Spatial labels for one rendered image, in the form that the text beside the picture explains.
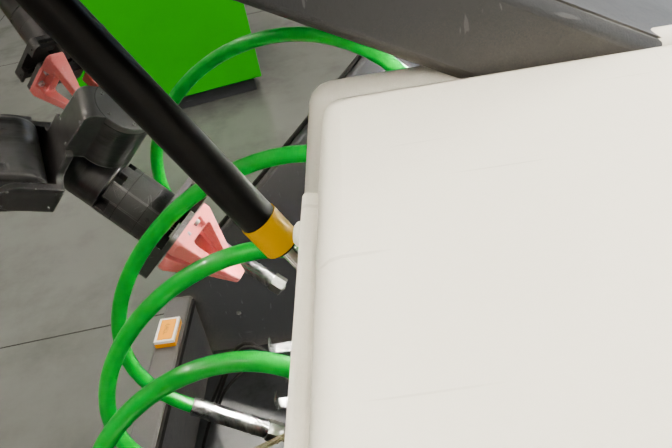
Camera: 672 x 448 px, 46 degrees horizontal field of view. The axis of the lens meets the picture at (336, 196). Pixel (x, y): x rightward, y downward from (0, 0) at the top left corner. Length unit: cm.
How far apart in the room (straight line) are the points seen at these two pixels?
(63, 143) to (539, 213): 58
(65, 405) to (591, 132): 247
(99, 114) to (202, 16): 337
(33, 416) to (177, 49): 211
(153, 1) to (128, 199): 330
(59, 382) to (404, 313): 257
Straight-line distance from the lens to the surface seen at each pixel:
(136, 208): 76
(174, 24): 407
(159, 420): 105
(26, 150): 75
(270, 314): 124
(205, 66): 79
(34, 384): 277
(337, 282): 19
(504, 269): 19
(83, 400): 262
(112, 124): 71
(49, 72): 94
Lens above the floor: 166
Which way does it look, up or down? 32 degrees down
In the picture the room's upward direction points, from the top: 12 degrees counter-clockwise
